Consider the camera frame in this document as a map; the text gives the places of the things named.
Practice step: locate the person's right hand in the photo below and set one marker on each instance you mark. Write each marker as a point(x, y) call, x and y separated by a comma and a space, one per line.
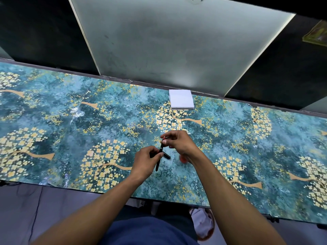
point(182, 144)

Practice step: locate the person's left thumb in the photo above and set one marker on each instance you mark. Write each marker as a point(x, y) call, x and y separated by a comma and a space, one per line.
point(157, 157)

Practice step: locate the black pen cap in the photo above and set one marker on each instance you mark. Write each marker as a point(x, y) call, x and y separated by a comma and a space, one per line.
point(166, 155)

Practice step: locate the frosted glass partition panel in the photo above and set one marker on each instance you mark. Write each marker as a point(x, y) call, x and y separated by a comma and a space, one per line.
point(178, 43)

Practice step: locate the person's right forearm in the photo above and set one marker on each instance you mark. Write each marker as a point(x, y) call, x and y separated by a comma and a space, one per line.
point(230, 201)

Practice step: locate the teal floral table cover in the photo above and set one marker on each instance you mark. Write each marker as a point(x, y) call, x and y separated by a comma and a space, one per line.
point(76, 130)

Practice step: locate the person's right thumb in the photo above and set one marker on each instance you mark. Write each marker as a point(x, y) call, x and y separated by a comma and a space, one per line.
point(168, 142)

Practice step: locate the black table clamp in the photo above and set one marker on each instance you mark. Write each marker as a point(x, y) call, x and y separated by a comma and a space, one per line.
point(322, 226)
point(4, 183)
point(272, 219)

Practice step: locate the person's left hand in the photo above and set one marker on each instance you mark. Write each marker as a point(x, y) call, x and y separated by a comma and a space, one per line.
point(143, 165)

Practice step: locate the person's left forearm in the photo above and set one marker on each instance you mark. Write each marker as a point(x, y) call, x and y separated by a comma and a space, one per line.
point(92, 211)

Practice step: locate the white notepad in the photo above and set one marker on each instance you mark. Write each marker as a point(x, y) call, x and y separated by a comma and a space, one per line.
point(180, 98)

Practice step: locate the black pen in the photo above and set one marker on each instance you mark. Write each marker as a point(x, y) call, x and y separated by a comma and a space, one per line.
point(158, 164)

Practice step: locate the person's blue trousers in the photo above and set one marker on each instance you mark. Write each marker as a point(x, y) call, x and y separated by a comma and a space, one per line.
point(145, 230)

